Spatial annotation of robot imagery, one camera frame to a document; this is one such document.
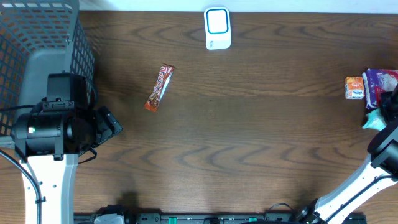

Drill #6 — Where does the red purple sanitary pad pack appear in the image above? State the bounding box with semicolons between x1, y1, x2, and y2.
362;68;397;110

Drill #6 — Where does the teal green wipes pack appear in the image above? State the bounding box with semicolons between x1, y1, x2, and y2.
362;109;387;131

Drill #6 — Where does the small orange tissue pack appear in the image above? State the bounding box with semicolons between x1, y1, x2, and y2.
345;77;364;100

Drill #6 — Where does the red Top chocolate bar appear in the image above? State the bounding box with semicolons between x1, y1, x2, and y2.
144;64;175;112

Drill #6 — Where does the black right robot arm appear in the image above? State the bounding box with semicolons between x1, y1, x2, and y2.
294;88;397;224

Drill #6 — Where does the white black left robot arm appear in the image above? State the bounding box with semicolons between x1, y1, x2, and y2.
11;73;123;223

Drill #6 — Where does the white barcode scanner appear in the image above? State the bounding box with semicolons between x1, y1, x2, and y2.
203;7;232;50

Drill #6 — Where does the dark grey plastic basket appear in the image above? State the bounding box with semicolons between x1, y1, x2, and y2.
1;0;95;148

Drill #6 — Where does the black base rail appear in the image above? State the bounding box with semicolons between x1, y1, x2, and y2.
73;205;368;224

